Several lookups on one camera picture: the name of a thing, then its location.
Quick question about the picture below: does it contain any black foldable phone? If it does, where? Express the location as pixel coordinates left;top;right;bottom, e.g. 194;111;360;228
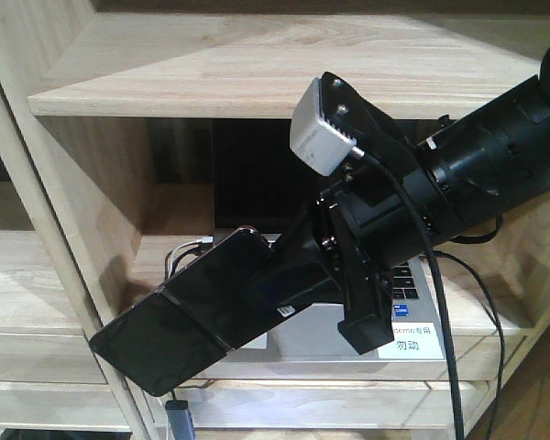
88;225;299;398

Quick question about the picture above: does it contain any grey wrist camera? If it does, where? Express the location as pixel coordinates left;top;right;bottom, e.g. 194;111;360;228
290;78;357;176

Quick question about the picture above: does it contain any grey usb hub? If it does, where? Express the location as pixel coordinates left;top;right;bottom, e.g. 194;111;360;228
164;400;196;440

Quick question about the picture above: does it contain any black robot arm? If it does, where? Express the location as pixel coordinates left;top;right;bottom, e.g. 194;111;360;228
243;48;550;354

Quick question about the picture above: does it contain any white laptop cable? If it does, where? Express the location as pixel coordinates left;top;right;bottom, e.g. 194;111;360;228
163;236;215;276

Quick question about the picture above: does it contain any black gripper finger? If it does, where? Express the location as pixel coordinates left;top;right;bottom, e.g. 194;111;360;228
242;205;343;310
328;203;394;355

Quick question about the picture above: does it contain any black laptop cable right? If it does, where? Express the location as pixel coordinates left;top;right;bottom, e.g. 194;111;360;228
434;249;507;440

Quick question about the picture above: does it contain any silver laptop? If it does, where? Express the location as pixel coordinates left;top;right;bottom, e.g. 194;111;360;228
210;117;453;364

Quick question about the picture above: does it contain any light wooden desk shelf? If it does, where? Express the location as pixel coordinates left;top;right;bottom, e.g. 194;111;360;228
0;1;550;439

